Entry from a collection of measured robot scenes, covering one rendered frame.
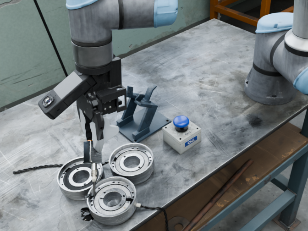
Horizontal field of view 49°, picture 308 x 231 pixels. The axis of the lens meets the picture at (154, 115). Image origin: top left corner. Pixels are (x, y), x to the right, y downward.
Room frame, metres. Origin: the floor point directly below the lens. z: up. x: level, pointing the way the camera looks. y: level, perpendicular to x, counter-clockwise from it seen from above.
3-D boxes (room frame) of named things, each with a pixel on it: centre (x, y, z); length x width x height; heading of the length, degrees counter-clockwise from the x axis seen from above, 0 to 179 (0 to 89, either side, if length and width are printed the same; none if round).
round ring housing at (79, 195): (0.53, 0.18, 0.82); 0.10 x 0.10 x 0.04
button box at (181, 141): (0.64, -0.07, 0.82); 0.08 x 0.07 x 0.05; 123
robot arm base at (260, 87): (0.81, -0.35, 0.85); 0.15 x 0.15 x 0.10
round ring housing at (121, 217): (0.46, 0.11, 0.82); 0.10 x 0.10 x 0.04
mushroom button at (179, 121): (0.64, -0.07, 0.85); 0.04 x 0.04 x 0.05
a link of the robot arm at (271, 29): (0.81, -0.36, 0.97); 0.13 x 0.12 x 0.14; 11
